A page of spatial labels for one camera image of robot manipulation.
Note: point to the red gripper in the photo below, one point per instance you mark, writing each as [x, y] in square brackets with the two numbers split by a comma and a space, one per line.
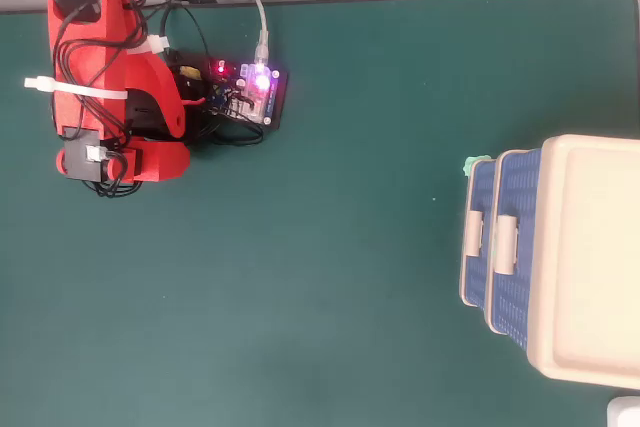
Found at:
[150, 162]

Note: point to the cream plastic drawer cabinet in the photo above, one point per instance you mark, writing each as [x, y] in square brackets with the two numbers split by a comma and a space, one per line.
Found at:
[600, 257]

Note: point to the circuit board with pink LED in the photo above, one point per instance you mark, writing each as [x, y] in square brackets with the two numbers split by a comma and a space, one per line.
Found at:
[257, 87]

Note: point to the lit control circuit board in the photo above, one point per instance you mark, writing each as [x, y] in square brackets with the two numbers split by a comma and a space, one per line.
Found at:
[279, 97]

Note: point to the short white zip tie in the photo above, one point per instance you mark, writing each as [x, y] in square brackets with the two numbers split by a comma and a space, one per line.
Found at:
[156, 43]

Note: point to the long white zip tie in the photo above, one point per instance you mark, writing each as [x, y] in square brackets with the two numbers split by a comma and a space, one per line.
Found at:
[75, 88]

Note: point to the dark green table mat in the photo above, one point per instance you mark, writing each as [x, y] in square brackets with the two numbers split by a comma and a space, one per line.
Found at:
[325, 297]

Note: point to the small green object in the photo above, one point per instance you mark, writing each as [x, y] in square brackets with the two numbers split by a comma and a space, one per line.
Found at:
[471, 164]

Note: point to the white object at corner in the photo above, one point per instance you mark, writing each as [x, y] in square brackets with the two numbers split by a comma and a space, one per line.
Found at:
[625, 412]

